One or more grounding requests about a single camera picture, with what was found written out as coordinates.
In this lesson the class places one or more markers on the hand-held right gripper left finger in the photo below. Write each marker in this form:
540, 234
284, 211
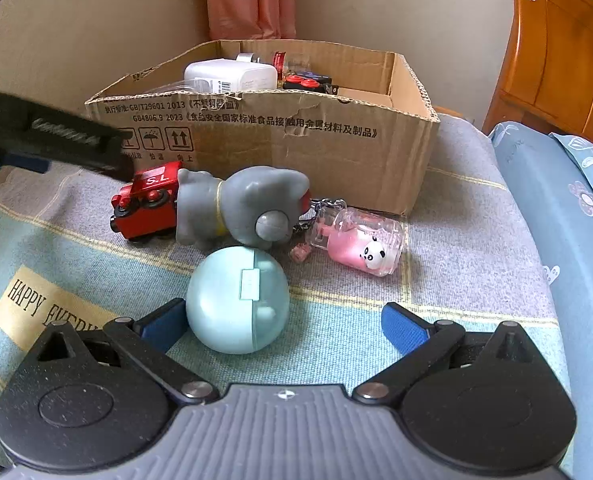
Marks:
164, 327

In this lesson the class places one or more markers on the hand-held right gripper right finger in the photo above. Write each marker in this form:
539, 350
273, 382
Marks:
406, 330

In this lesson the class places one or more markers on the red toy train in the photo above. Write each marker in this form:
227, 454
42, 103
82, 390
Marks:
146, 205

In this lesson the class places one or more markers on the light blue egg-shaped case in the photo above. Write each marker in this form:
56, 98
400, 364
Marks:
231, 300

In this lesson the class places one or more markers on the clear plastic cup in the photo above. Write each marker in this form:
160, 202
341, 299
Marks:
174, 89

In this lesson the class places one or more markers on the frosted white plastic container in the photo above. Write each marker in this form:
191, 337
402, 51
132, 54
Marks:
226, 76

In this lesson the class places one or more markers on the brown cardboard box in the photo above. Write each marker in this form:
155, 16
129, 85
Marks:
326, 160

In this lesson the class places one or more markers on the black toy controller red buttons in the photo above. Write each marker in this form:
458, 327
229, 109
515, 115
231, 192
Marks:
309, 82

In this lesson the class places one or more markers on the grey elephant toy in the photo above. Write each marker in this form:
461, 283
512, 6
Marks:
256, 200

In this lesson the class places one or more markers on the blue floral pillow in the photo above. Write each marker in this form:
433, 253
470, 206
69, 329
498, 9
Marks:
588, 157
566, 270

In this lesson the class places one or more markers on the pink curtain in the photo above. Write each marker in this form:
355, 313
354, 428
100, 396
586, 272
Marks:
246, 0

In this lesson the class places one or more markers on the wooden headboard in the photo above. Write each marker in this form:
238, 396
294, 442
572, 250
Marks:
556, 50

